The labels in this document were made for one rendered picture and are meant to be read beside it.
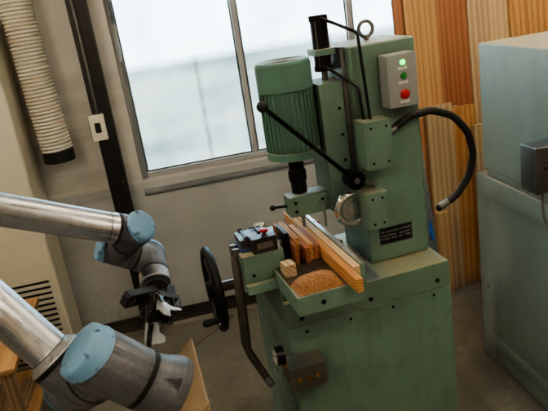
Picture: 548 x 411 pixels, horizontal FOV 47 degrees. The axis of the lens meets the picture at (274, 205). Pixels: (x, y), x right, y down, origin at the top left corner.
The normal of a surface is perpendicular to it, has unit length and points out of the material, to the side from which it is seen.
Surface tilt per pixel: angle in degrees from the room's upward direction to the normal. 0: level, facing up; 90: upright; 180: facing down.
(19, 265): 90
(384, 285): 90
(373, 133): 90
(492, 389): 0
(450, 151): 87
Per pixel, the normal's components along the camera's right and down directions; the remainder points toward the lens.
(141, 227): 0.66, -0.41
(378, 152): 0.29, 0.27
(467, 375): -0.15, -0.94
